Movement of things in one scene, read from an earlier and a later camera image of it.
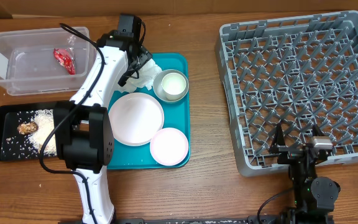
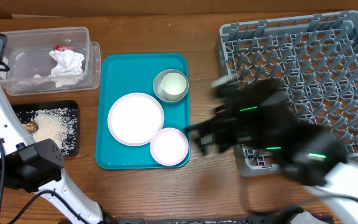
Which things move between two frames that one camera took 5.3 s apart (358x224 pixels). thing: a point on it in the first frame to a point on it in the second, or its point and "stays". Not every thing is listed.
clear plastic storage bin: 41,61 stays
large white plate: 135,117 stays
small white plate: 169,146 stays
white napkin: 147,74 to 68,68
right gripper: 294,149 to 219,130
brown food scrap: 28,128 stays
